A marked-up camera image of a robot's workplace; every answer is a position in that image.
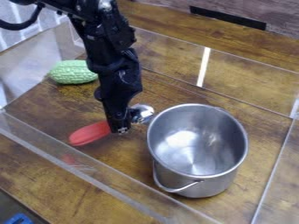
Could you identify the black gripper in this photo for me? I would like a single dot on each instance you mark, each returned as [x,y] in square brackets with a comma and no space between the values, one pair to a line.
[118,71]

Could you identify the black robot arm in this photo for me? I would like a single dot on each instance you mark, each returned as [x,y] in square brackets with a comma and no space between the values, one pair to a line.
[107,37]

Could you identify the black wall vent strip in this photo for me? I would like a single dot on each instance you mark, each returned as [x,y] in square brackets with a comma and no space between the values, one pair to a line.
[228,18]

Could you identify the stainless steel pot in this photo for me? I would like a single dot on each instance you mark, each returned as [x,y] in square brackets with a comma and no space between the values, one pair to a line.
[198,144]

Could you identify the blue object at corner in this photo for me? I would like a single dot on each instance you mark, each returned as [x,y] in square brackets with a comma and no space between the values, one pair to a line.
[20,218]

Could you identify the green bitter gourd toy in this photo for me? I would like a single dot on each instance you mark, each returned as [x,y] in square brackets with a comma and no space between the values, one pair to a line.
[72,72]

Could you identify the pink handled metal spoon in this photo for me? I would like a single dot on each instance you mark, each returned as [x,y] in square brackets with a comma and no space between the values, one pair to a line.
[88,134]

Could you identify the clear acrylic barrier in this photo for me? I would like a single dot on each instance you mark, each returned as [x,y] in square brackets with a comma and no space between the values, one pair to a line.
[100,183]

